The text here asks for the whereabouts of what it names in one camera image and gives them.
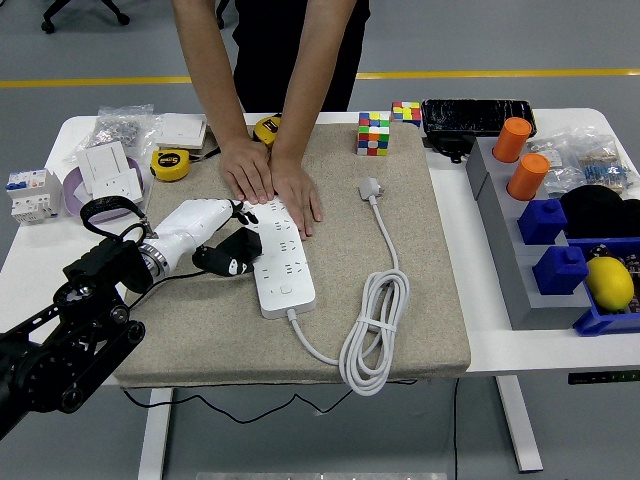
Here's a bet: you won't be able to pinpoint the person's right hand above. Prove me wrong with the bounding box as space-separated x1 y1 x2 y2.
218 136 276 206

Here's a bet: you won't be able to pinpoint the person's left hand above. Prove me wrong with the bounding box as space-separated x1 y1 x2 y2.
269 152 324 241

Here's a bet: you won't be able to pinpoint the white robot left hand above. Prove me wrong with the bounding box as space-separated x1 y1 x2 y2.
149 198 259 277

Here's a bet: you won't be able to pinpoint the black plug adapter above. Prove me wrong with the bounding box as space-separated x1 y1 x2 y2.
214 227 265 264

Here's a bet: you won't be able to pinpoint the white power strip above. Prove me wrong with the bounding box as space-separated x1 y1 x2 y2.
241 195 317 319

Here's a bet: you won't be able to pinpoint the thin black adapter cord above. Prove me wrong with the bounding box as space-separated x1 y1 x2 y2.
121 271 356 425

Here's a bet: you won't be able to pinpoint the grey peg block board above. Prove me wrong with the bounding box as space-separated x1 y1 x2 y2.
464 137 594 331

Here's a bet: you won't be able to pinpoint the dark circuit board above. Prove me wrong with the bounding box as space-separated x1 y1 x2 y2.
617 252 640 316

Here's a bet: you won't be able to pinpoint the yellow black tape measure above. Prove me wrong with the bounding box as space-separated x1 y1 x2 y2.
253 113 284 149

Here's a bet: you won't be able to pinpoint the large colourful puzzle cube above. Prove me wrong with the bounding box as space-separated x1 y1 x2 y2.
355 111 392 157

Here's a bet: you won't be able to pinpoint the grey-brown fabric mat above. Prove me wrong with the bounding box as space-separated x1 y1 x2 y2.
112 122 472 389

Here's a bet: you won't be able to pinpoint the clear bag of screws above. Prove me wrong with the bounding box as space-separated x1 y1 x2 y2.
62 103 164 164

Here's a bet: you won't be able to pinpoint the person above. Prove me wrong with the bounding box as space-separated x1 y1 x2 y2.
232 0 371 114

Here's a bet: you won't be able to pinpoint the purple plastic bowl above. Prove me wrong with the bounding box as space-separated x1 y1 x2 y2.
62 157 151 226

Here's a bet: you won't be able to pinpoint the small colourful puzzle cube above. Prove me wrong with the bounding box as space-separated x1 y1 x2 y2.
390 101 422 129

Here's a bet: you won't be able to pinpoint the white blue circuit breaker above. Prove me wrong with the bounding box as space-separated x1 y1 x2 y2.
5 168 64 225

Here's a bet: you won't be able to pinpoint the black plastic tray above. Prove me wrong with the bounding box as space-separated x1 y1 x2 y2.
420 98 539 139

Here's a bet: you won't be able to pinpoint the white table leg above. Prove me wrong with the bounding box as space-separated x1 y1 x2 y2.
137 387 174 480
494 374 545 474

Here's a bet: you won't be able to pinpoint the orange cylinder peg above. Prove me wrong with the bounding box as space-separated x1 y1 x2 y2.
506 152 551 201
492 117 533 164

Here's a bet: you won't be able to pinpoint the black office chair base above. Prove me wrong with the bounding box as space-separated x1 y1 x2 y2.
41 0 131 35

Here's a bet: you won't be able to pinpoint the blue square peg block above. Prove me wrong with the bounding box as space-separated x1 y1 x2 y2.
517 198 569 246
531 244 590 297

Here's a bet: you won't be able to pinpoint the clear bag small parts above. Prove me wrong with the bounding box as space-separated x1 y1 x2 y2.
527 137 571 199

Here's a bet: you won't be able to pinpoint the black cloth bundle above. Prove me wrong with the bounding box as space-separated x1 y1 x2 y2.
558 184 640 240

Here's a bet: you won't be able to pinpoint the clear bag of resistors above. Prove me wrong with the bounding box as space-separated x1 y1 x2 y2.
569 132 640 196

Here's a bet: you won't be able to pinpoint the yellow lemon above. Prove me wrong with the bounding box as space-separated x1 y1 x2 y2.
584 255 635 314

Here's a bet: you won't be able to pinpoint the blue plastic bin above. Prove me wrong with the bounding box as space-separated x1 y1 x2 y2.
564 237 640 337

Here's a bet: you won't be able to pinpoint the black table control panel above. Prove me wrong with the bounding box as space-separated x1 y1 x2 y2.
567 370 640 385

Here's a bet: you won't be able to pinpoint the yellow tape measure with strap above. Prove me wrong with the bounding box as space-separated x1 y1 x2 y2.
149 146 221 182

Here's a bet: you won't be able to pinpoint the white power strip cord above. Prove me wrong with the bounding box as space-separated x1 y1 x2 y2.
285 175 411 397

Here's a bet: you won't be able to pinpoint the white wall switch box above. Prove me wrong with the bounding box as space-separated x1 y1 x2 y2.
154 113 209 151

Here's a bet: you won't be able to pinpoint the white wall socket panel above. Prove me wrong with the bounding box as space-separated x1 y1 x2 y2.
89 169 144 202

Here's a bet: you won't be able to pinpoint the white switch plate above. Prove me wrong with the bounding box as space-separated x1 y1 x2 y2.
75 141 132 196

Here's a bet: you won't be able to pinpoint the black plastic bracket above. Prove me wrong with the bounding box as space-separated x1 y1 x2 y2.
424 133 476 165

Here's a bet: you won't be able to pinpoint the black hanging table cable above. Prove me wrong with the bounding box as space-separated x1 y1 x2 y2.
452 375 461 480

